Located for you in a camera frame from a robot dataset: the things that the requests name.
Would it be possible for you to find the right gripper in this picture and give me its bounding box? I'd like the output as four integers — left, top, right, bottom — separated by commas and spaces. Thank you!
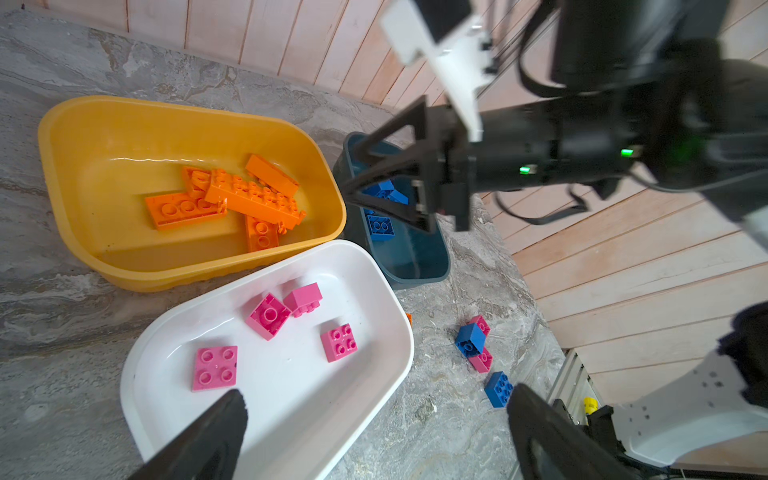
338, 95, 636, 231

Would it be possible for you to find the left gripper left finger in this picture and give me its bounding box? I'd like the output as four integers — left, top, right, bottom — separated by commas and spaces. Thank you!
131, 389, 248, 480

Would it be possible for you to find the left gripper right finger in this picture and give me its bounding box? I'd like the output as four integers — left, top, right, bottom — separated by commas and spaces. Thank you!
507, 383, 634, 480

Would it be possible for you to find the blue lego brick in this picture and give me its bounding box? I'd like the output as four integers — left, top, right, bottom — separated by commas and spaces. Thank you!
366, 215, 395, 242
387, 190, 409, 205
455, 323, 487, 358
484, 371, 514, 408
362, 181, 395, 199

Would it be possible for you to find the orange lego brick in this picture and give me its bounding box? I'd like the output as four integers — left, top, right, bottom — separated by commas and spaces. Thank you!
182, 166, 211, 199
245, 216, 279, 252
246, 154, 300, 197

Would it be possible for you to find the orange lego brick hollow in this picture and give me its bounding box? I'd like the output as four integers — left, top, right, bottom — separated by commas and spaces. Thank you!
144, 192, 227, 231

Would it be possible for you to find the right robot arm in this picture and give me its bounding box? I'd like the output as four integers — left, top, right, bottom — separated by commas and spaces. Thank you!
341, 1, 767, 479

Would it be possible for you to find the blue lego brick upright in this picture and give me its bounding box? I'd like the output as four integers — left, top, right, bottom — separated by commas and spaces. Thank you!
362, 181, 395, 199

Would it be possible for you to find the yellow marker tube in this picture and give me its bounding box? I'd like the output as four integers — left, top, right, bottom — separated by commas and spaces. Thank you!
583, 397, 600, 416

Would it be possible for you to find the teal plastic bin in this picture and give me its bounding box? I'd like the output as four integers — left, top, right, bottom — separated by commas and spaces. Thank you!
332, 132, 451, 290

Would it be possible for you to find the light pink lego brick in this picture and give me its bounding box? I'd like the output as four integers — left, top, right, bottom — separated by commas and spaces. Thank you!
192, 346, 238, 392

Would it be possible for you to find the pink lego brick upturned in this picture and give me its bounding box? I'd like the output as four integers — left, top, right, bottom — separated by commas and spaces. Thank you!
245, 293, 292, 341

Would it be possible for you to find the white plastic bin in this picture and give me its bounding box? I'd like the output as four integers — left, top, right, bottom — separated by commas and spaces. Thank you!
120, 240, 414, 479

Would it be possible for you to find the long orange lego plate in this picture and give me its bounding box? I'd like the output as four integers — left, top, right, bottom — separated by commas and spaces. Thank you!
205, 169, 306, 230

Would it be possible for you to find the yellow plastic bin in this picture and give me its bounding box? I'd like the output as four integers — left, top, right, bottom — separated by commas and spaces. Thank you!
38, 96, 347, 292

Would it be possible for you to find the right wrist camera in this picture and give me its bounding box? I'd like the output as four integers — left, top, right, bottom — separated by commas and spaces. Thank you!
379, 0, 498, 143

